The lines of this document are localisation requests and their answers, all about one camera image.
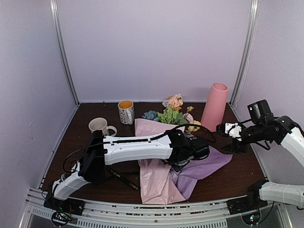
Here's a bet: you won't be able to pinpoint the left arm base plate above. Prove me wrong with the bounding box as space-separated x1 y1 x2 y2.
43 197 85 216

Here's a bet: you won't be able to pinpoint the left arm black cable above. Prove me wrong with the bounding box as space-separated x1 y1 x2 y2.
63 124 217 174

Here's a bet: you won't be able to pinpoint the fuzzy green orange flower stem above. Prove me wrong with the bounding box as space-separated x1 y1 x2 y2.
157 94 188 125

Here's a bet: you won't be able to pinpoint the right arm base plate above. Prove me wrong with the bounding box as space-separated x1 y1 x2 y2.
227 196 268 215

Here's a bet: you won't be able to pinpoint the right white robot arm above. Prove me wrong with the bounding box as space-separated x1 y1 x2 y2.
216 116 304 210

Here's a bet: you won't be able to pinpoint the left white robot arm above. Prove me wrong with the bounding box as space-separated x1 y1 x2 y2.
46 129 202 211

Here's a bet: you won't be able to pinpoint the black printed ribbon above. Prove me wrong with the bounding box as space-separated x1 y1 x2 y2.
105 167 140 190

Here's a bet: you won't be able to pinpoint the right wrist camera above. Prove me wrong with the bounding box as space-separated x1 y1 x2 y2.
247 99 275 124

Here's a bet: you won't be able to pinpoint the white floral mug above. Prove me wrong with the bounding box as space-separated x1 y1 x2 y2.
88 117 117 136

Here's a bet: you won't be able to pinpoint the aluminium front rail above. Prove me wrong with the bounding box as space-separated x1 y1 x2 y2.
17 188 294 228

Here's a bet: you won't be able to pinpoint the purple tissue paper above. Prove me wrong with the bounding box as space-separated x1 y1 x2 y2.
170 147 233 200

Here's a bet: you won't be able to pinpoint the pink wrapping paper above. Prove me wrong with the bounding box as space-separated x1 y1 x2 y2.
135 118 186 205

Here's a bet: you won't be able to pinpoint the left aluminium frame post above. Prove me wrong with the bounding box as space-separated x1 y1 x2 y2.
50 0 80 106

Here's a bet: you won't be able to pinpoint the pink cylindrical vase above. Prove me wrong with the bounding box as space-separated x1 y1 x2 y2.
201 83 228 132

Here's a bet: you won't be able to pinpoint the mug with yellow interior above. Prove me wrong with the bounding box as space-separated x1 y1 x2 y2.
118 100 134 125

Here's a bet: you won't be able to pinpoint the pink and yellow roses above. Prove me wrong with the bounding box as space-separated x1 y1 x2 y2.
183 106 201 133

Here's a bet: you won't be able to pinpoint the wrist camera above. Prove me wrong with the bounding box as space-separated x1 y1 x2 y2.
188 137 210 161
247 99 275 124

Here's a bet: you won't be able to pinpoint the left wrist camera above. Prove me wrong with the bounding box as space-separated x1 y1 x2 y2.
188 137 210 161

